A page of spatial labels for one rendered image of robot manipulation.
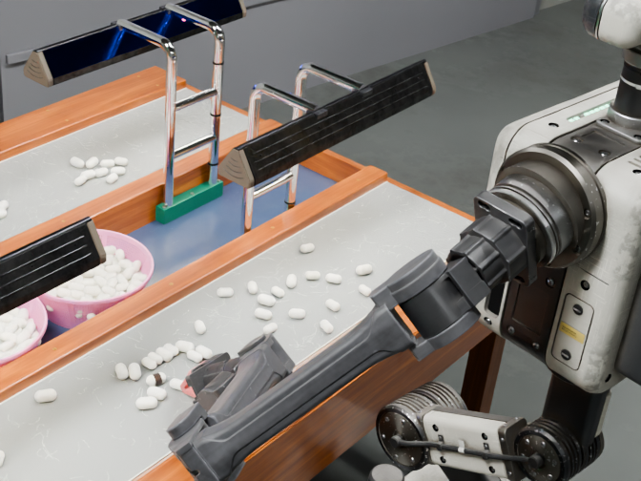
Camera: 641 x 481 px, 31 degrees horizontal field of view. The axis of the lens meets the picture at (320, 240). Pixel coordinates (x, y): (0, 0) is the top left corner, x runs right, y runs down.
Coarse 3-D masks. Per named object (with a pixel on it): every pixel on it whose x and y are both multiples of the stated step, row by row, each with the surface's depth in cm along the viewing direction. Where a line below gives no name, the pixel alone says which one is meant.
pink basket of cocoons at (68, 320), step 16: (112, 240) 250; (128, 240) 248; (128, 256) 249; (144, 256) 245; (144, 272) 244; (48, 304) 232; (64, 304) 229; (80, 304) 229; (96, 304) 229; (112, 304) 231; (64, 320) 233; (80, 320) 232
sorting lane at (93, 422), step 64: (384, 192) 281; (256, 256) 252; (320, 256) 254; (384, 256) 257; (192, 320) 231; (256, 320) 233; (320, 320) 235; (64, 384) 211; (128, 384) 213; (0, 448) 196; (64, 448) 197; (128, 448) 199
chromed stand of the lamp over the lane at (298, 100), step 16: (304, 64) 248; (304, 80) 250; (336, 80) 243; (352, 80) 242; (256, 96) 239; (272, 96) 236; (288, 96) 233; (304, 96) 252; (256, 112) 241; (320, 112) 230; (256, 128) 243; (288, 176) 261; (256, 192) 254; (288, 192) 265; (288, 208) 267; (240, 224) 256
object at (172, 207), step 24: (120, 24) 256; (216, 24) 261; (168, 48) 250; (216, 48) 262; (168, 72) 252; (216, 72) 265; (168, 96) 255; (192, 96) 262; (216, 96) 268; (168, 120) 258; (216, 120) 272; (168, 144) 262; (192, 144) 269; (216, 144) 275; (168, 168) 265; (216, 168) 279; (168, 192) 268; (192, 192) 276; (216, 192) 282; (168, 216) 271
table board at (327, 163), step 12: (264, 120) 307; (324, 156) 295; (336, 156) 294; (312, 168) 300; (324, 168) 297; (336, 168) 294; (348, 168) 292; (360, 168) 290; (336, 180) 296; (420, 192) 283; (444, 204) 279; (468, 216) 275
